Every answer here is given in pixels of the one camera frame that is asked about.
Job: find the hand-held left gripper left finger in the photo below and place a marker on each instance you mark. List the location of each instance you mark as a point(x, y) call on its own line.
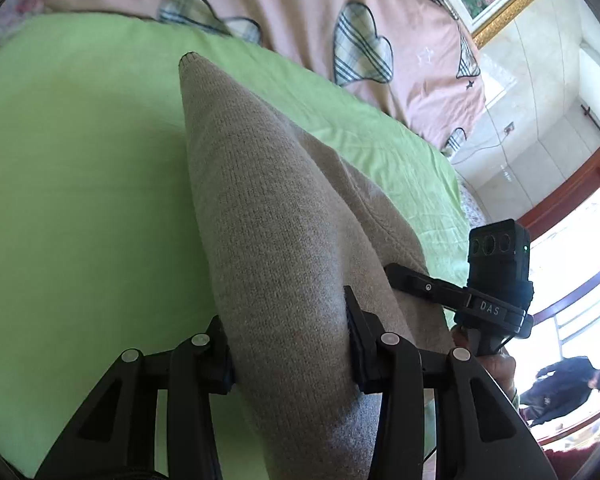
point(222, 370)

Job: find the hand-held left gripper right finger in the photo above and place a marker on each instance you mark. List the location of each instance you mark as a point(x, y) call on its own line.
point(359, 345)

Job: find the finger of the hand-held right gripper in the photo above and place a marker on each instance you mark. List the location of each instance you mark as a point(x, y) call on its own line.
point(424, 286)

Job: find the beige knitted sweater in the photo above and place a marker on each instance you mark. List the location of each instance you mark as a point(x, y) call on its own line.
point(290, 260)

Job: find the person in dark clothes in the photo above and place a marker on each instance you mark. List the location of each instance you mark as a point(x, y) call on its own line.
point(564, 387)

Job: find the person's right hand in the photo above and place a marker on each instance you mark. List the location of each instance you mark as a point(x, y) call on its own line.
point(492, 370)

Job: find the small-flowered bed sheet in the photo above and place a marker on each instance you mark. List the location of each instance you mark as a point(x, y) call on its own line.
point(472, 205)

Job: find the dark curtain rod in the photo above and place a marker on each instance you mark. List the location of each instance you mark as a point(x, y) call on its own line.
point(599, 127)

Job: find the green bed sheet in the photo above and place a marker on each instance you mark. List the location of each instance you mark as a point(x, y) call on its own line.
point(80, 200)

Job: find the pink quilt with plaid hearts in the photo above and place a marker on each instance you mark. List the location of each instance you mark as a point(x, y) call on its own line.
point(300, 15)

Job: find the red-brown window frame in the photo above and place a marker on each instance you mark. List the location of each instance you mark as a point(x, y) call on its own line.
point(564, 180)

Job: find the wall socket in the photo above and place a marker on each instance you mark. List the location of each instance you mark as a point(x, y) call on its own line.
point(508, 127)

